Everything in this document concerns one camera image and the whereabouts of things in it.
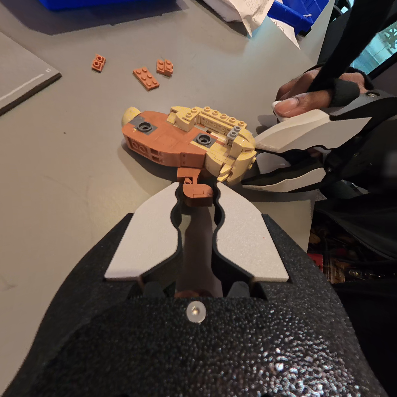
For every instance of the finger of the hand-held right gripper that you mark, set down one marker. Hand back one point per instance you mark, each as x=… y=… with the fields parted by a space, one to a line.
x=294 y=183
x=304 y=130

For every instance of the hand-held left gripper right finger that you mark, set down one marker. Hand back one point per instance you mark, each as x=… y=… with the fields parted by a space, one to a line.
x=248 y=242

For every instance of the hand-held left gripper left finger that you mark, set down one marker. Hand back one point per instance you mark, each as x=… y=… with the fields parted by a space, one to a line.
x=145 y=238

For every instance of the tan and brown brick model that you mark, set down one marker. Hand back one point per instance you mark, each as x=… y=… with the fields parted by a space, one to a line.
x=173 y=139

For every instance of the tan curved brick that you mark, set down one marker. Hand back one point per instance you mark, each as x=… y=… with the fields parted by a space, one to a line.
x=130 y=112

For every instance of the grey desk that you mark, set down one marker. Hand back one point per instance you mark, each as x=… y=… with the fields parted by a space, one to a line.
x=62 y=170

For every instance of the white paper bag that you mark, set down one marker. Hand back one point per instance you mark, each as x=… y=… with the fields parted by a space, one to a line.
x=242 y=12
x=285 y=32

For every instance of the blue plastic bin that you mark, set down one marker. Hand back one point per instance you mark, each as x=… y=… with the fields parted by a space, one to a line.
x=108 y=3
x=291 y=15

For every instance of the reddish brown square brick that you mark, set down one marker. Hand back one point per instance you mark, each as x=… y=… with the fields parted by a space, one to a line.
x=165 y=67

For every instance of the reddish brown flat plate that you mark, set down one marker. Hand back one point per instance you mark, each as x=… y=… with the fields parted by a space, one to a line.
x=145 y=78

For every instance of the small reddish brown plate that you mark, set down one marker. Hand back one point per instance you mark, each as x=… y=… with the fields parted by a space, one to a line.
x=98 y=63

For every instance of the grey instruction booklet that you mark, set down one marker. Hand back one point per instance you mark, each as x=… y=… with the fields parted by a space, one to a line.
x=21 y=71

